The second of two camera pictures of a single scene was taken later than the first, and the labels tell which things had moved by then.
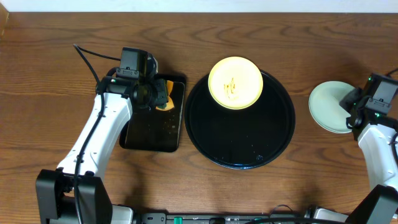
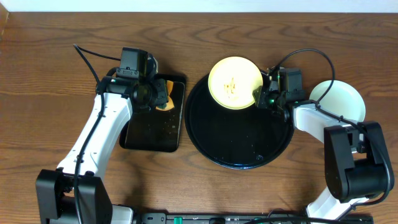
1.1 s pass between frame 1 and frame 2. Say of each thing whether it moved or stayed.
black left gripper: stayed
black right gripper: moved
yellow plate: stayed
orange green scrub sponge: stayed
